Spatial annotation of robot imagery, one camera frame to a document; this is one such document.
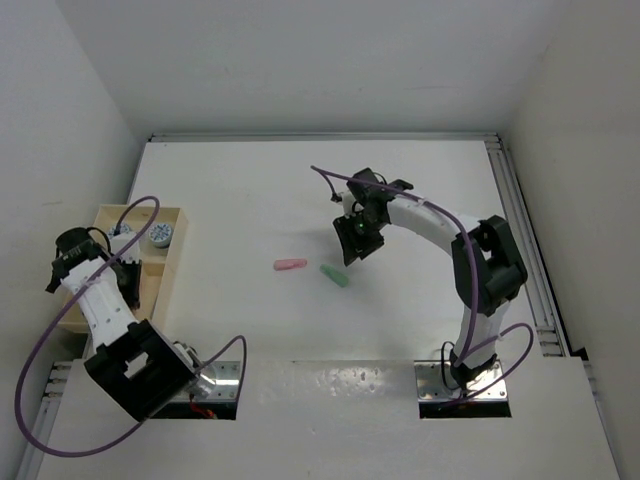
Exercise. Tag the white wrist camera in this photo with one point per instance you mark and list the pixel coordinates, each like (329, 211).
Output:
(346, 200)
(127, 245)

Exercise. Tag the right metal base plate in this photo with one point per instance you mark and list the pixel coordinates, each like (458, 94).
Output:
(436, 385)

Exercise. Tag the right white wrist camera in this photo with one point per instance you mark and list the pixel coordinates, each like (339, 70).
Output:
(346, 200)

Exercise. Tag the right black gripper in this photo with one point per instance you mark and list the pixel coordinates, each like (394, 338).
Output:
(354, 245)

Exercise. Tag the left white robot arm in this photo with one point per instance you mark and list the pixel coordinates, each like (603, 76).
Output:
(134, 363)

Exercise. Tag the aluminium frame rail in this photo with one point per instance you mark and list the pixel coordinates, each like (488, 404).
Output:
(551, 333)

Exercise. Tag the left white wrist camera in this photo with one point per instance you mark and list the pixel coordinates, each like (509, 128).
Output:
(127, 245)

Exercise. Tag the blue lidded jar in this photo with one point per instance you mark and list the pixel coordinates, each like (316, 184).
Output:
(160, 235)
(124, 228)

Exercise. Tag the wooden divided tray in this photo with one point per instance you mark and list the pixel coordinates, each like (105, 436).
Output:
(159, 266)

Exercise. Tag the metal base plate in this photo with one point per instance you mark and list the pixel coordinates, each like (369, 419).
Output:
(217, 382)
(436, 385)

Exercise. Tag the pastel pink correction tape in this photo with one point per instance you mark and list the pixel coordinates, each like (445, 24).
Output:
(289, 264)

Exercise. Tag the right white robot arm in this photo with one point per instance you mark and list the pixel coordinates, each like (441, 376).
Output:
(488, 268)

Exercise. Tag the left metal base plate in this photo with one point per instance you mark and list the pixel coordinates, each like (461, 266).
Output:
(217, 382)

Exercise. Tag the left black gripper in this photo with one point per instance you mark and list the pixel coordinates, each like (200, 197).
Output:
(130, 294)

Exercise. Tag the pastel green correction tape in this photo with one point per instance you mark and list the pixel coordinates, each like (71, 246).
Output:
(334, 275)

